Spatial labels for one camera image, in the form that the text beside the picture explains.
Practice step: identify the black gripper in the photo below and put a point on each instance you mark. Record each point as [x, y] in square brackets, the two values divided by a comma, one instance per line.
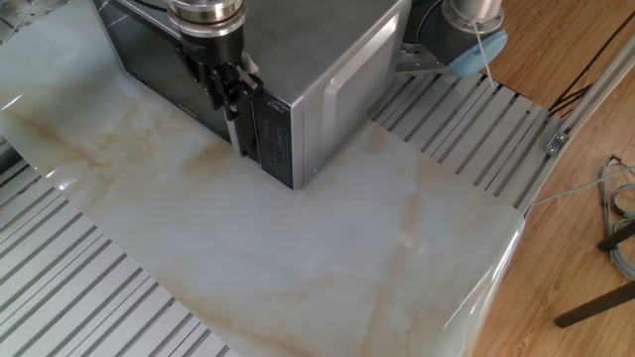
[215, 49]

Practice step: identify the black glass microwave door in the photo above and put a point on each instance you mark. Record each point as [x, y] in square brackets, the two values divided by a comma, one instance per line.
[149, 64]

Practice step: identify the silver microwave body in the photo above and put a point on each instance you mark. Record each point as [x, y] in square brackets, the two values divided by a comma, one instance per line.
[307, 39]

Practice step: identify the white tape piece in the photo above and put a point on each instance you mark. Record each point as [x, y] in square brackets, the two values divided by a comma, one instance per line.
[251, 60]

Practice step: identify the marble pattern table cover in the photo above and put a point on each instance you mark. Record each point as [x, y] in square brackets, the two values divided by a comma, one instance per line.
[297, 258]

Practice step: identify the white zip tie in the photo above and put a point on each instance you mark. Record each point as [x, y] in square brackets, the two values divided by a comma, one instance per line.
[483, 54]

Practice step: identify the dark wooden furniture leg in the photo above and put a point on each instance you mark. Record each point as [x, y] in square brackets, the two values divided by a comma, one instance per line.
[595, 306]
[617, 238]

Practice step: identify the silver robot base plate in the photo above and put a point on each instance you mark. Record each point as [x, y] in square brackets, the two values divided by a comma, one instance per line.
[412, 59]

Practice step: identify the metal corner bracket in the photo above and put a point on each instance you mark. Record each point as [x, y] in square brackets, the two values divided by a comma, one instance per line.
[556, 144]

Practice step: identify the aluminium frame rail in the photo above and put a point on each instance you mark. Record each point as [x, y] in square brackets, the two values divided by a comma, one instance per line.
[600, 86]

